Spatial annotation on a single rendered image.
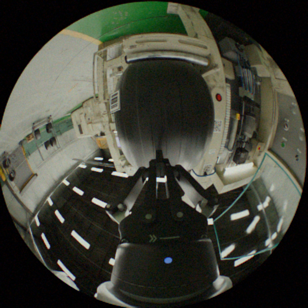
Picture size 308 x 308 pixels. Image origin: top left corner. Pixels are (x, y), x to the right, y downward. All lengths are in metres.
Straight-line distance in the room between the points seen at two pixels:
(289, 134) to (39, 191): 12.57
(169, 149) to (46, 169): 11.46
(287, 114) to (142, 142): 0.73
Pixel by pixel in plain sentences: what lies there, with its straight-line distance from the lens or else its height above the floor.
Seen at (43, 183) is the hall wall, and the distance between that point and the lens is 11.74.
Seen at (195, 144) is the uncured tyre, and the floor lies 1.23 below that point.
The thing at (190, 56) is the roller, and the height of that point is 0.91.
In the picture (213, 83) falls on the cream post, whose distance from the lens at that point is 0.54.
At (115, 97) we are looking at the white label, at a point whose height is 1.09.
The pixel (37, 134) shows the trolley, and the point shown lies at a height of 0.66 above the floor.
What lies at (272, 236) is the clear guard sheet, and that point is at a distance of 0.80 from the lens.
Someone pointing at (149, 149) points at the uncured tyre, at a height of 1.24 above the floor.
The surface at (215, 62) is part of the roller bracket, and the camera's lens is 0.45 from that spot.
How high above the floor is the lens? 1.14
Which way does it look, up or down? 31 degrees up
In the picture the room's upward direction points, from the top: 175 degrees clockwise
